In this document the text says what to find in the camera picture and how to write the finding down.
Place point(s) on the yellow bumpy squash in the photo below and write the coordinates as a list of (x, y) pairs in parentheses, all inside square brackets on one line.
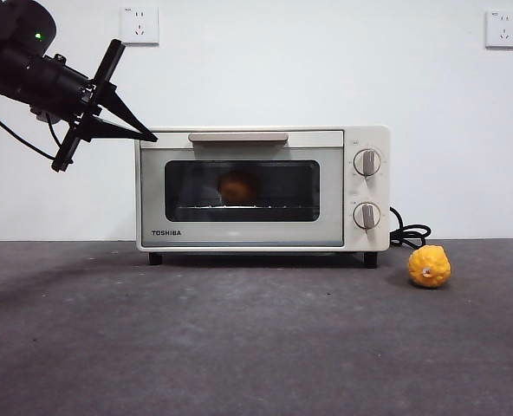
[(430, 266)]

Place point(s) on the brown potato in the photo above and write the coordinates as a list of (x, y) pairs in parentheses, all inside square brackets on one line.
[(239, 186)]

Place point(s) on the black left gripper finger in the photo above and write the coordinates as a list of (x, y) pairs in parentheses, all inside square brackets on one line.
[(109, 130), (118, 106)]

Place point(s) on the cream Toshiba toaster oven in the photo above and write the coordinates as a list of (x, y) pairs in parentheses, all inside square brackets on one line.
[(248, 236)]

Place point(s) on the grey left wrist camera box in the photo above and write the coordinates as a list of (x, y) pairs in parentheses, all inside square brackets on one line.
[(44, 116)]

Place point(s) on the white wall socket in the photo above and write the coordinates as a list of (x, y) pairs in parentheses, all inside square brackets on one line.
[(140, 26), (503, 30)]

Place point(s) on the beige oven knob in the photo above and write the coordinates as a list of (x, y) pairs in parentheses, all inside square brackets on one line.
[(367, 163), (366, 216)]

